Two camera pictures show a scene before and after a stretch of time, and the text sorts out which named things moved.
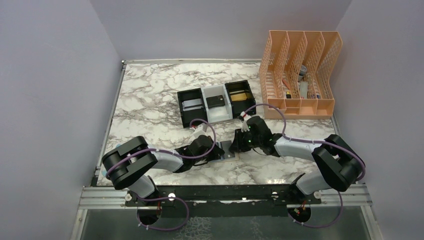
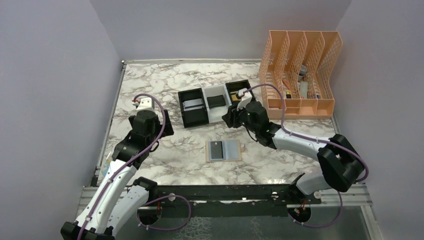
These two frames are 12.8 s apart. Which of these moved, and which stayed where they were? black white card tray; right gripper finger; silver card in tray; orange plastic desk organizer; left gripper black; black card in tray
Moved: left gripper black; right gripper finger
Stayed: silver card in tray; black white card tray; black card in tray; orange plastic desk organizer
